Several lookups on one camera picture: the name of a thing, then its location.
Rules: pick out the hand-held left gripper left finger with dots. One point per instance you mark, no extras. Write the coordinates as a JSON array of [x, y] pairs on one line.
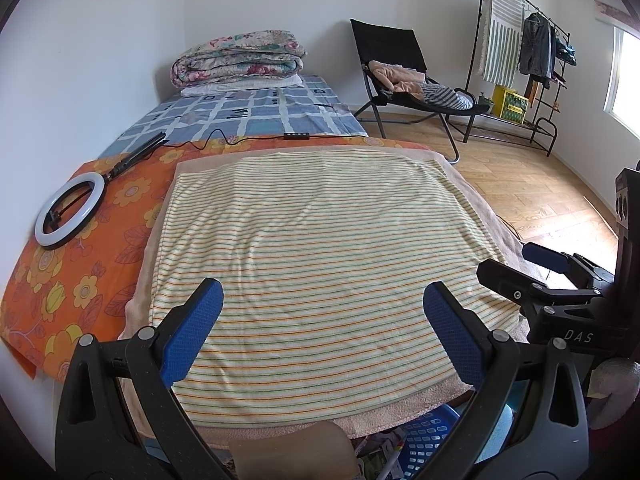
[[192, 335]]

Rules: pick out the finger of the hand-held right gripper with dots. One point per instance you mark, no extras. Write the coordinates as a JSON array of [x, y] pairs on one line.
[[545, 256], [515, 285]]

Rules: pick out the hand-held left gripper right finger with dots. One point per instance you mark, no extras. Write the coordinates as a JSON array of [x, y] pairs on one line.
[[455, 340]]

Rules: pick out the blue plastic basket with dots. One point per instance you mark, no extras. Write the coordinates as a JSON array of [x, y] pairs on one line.
[[425, 440]]

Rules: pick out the green white milk carton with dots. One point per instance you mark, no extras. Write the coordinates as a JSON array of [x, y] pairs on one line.
[[375, 462]]

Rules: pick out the person's right hand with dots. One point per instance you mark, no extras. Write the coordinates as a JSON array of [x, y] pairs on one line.
[[617, 395]]

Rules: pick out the beige towel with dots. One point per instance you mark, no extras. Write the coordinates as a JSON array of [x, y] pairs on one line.
[[145, 280]]

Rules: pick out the orange floral sheet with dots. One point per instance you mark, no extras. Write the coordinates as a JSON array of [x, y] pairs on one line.
[[75, 300]]

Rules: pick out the black metal clothes rack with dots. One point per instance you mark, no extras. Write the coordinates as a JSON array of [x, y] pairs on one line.
[[545, 130]]

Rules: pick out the yellow striped towel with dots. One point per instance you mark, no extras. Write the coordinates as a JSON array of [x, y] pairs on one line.
[[325, 260]]

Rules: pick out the yellow crate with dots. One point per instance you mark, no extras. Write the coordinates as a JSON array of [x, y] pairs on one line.
[[510, 105]]

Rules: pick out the beige rounded object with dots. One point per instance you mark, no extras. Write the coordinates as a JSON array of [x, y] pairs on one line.
[[295, 452]]

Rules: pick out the small potted plant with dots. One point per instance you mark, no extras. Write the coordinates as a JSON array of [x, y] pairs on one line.
[[486, 102]]

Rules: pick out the grey striped clothing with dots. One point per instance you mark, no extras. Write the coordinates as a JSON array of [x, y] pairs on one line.
[[447, 99]]

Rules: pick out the black folded tripod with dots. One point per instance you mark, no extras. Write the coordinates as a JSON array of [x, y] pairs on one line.
[[140, 152]]

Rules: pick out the window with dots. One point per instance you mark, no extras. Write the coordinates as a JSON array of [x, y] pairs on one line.
[[627, 80]]

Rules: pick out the teal hanging garment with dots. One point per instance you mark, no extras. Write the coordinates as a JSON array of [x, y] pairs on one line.
[[565, 54]]

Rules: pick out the dark hanging jacket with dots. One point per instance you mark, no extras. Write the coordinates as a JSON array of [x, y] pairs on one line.
[[535, 50]]

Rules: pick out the blue plaid bedsheet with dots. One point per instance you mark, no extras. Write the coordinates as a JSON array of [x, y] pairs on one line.
[[240, 115]]

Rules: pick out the green striped hanging towel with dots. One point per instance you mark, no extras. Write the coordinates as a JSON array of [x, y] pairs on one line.
[[500, 35]]

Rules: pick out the pink clothing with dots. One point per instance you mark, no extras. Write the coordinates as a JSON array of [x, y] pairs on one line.
[[395, 75]]

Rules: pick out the white pillow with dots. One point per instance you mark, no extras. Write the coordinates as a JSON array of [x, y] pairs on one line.
[[240, 85]]

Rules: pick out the black folding chair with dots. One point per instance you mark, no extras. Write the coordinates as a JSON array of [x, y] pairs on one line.
[[390, 40]]

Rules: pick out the folded floral quilt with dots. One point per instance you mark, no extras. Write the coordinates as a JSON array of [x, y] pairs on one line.
[[240, 57]]

